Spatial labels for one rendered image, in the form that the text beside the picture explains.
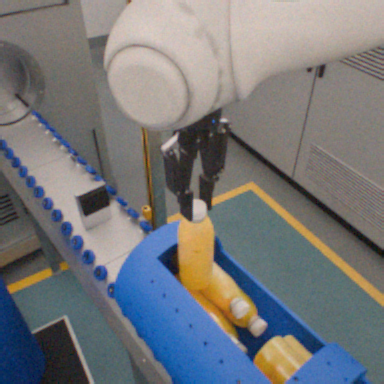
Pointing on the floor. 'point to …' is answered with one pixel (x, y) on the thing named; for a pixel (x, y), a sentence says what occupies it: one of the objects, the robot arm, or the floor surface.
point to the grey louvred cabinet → (324, 138)
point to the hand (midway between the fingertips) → (196, 198)
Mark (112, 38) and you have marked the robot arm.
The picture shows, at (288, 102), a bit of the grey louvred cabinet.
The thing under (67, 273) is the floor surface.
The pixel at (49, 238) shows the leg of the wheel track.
